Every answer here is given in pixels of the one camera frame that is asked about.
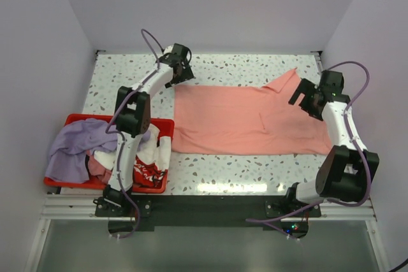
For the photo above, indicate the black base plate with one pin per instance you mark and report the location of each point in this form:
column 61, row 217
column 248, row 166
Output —
column 190, row 211

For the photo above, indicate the lavender t shirt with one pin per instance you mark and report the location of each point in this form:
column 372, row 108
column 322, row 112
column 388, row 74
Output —
column 75, row 141

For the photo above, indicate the red plastic bin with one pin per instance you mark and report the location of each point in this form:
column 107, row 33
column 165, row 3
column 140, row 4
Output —
column 166, row 128

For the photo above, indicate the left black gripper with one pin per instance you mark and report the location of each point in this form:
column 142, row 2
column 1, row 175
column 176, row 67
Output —
column 187, row 74

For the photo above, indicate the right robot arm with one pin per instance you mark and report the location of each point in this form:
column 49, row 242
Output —
column 346, row 175

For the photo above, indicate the white red printed t shirt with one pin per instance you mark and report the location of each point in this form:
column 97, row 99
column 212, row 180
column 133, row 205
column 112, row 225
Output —
column 152, row 158

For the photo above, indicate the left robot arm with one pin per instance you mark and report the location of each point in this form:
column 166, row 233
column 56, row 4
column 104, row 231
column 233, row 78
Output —
column 132, row 118

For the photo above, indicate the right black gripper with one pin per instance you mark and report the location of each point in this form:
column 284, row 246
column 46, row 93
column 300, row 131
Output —
column 305, row 87

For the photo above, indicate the aluminium frame rail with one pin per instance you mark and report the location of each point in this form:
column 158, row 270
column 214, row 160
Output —
column 81, row 207

